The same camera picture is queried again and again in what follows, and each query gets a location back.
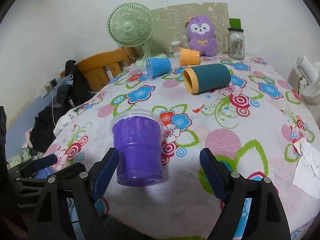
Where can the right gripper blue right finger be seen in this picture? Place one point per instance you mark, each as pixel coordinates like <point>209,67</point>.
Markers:
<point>216,173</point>

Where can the green desk fan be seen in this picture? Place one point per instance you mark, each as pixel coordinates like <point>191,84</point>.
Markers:
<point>131,25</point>

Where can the orange plastic cup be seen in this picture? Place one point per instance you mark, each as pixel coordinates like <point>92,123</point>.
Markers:
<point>189,57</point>

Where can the crumpled white paper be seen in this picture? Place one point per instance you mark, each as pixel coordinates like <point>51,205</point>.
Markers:
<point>306,175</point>

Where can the wooden chair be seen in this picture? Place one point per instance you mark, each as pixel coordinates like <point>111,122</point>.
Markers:
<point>94,67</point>

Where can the purple plush toy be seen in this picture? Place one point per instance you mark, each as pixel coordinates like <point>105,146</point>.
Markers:
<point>201,36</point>

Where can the white small fan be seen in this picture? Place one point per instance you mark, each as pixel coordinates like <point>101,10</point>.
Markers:
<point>304,77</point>

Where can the floral tablecloth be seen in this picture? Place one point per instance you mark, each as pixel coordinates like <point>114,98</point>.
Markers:
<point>251,125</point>

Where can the white printed t-shirt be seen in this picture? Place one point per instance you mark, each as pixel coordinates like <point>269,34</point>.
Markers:
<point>62,123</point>

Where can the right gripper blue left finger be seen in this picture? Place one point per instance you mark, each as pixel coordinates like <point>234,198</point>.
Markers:
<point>102,172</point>

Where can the black jacket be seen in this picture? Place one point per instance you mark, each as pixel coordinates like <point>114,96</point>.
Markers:
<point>73,91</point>

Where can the blue plastic cup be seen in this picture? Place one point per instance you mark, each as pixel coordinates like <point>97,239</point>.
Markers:
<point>155,67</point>

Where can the teal cup with yellow rim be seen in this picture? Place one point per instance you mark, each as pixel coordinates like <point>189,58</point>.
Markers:
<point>200,79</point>

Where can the glass jar with green lid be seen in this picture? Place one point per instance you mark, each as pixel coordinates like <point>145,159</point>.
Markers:
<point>236,40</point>

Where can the beige patterned board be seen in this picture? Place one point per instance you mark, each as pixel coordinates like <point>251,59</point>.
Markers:
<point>170,24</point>

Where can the purple plastic cup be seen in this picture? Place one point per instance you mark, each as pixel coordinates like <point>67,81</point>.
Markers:
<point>137,135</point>

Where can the wall power outlet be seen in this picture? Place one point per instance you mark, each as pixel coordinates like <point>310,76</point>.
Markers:
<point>43,91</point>

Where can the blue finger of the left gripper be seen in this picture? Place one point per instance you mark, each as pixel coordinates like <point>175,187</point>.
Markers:
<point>44,162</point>

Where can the clear toothpick jar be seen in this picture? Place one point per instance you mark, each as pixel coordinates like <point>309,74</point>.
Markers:
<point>175,47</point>

